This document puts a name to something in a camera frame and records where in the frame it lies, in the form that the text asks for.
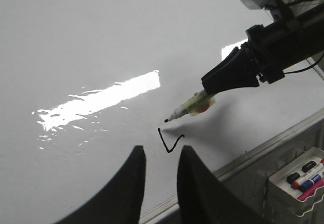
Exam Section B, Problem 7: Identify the red capped marker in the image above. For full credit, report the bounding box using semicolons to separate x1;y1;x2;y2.
291;159;323;190

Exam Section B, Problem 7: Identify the white plastic marker tray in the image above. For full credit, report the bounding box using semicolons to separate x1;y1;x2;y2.
267;147;323;219

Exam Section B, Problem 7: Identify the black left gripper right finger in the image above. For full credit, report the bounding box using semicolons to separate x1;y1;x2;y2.
177;145;266;223

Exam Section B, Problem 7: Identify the pink highlighter marker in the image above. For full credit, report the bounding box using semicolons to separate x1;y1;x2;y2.
297;180;323;201

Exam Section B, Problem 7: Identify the white black-tipped whiteboard marker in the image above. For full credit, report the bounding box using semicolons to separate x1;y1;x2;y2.
164;90;215;122

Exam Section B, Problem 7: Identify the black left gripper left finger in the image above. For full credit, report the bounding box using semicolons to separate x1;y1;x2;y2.
58;146;146;223

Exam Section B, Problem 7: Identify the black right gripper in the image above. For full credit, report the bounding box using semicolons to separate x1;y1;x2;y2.
201;25;308;95

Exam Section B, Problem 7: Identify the blue capped marker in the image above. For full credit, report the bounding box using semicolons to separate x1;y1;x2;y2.
299;174;322;192

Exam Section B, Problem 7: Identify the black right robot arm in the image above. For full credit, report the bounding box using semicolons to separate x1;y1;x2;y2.
201;5;323;95

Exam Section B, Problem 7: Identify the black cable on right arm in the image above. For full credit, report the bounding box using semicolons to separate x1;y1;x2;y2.
283;52;324;74

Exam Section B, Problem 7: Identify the white whiteboard with metal frame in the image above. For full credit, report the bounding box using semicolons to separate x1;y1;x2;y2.
1;0;323;223

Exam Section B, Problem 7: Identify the grey slotted metal panel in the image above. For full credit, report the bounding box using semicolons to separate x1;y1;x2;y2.
225;123;323;223

